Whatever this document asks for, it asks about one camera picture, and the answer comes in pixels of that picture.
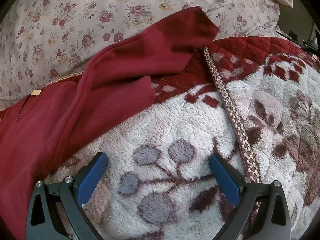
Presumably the dark stand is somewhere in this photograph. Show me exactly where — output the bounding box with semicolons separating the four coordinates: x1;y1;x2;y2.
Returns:
276;29;320;55

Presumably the dark red garment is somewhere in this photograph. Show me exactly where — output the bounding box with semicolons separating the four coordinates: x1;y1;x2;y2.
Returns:
0;6;220;240

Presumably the floral white pillow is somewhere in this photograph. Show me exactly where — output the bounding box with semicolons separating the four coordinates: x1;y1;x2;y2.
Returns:
0;0;280;110

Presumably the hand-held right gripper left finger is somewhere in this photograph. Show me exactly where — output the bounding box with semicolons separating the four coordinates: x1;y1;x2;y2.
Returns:
25;152;108;240

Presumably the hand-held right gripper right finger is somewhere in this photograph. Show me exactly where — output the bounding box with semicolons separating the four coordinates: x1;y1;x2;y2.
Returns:
208;152;292;240

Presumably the red and white fleece blanket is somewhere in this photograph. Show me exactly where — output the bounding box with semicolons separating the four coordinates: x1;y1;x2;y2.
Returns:
45;37;320;240

